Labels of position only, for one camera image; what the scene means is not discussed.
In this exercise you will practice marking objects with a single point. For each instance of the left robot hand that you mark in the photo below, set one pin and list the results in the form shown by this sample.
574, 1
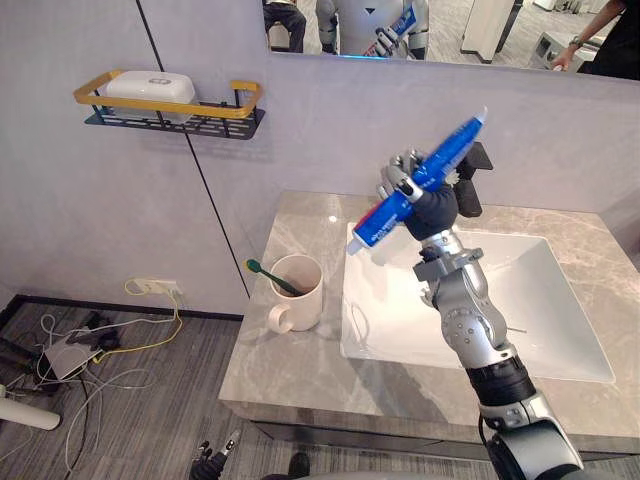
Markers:
212, 457

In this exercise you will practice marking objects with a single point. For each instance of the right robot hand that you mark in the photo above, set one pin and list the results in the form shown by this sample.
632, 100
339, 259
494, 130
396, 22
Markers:
434, 212

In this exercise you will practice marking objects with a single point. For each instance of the blue toothpaste tube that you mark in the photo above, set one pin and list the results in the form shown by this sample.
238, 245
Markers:
419, 186

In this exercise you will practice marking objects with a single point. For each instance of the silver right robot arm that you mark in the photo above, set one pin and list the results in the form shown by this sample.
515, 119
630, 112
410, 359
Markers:
492, 360

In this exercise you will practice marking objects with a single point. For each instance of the black faucet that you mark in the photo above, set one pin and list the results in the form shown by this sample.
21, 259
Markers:
472, 182

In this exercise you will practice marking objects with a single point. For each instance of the white rectangular sink basin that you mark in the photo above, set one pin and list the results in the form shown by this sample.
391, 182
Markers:
470, 305

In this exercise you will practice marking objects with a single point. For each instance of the grey marble vanity counter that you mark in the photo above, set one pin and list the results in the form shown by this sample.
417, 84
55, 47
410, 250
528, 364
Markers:
310, 360

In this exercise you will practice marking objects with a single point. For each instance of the white ceramic mug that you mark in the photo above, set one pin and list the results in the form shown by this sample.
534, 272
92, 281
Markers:
296, 292

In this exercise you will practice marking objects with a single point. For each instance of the black power adapter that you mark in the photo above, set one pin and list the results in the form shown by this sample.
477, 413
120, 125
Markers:
102, 337

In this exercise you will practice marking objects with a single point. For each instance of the green toothbrush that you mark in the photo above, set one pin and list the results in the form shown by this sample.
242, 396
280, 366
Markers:
272, 278

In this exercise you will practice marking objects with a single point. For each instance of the white router box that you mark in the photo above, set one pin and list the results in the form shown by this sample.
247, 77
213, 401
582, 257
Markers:
67, 357

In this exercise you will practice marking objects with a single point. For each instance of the white cylinder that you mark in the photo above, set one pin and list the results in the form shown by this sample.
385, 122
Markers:
25, 414

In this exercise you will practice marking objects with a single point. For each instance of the white plastic soap box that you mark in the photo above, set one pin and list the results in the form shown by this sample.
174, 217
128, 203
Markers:
150, 94

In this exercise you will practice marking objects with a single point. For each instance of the white wall socket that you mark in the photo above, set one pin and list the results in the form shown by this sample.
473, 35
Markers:
160, 287

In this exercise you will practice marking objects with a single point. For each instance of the wall mirror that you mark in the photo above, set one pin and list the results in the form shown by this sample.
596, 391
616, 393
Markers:
450, 30

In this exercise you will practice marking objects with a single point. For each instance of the black gold wall shelf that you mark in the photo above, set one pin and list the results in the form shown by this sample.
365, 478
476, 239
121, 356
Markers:
172, 112

